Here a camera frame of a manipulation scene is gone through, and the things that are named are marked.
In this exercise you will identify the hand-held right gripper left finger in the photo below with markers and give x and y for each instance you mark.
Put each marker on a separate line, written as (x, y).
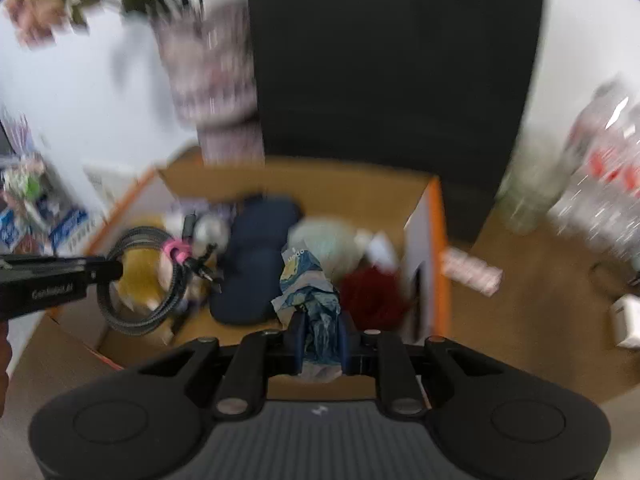
(297, 342)

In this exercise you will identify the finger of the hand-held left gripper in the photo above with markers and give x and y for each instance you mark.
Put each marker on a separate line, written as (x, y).
(105, 269)

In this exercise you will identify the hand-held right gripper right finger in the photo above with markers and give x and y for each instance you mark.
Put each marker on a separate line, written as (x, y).
(346, 344)

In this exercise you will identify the yellow plush toy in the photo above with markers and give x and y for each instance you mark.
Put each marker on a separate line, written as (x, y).
(140, 270)

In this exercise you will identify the blue patterned packet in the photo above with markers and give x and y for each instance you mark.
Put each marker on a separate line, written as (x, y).
(310, 290)

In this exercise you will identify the red rose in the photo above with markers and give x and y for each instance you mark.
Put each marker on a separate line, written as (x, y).
(372, 295)

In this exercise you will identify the dark blue cloth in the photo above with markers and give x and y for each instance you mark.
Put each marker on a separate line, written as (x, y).
(250, 260)

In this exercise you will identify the iridescent bubble wrap bag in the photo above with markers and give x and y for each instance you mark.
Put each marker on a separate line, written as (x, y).
(330, 245)

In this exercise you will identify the white round jar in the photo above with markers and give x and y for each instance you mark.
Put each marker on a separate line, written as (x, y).
(382, 250)

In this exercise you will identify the purple knitted pouch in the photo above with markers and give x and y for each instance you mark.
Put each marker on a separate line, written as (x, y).
(195, 206)

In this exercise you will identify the red cardboard box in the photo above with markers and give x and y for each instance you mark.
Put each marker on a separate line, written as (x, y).
(350, 190)

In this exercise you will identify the blue and white boxes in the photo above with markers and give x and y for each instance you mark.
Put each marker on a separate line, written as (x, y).
(67, 227)

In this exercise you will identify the pink patterned packet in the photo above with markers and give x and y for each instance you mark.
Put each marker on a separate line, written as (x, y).
(472, 270)

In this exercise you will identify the clear glass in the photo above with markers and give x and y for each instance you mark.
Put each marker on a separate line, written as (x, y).
(530, 200)

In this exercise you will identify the white power adapter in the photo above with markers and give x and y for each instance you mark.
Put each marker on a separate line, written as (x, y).
(627, 321)

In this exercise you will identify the shrink-wrapped water bottle pack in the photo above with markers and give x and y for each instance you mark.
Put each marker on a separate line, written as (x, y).
(600, 175)

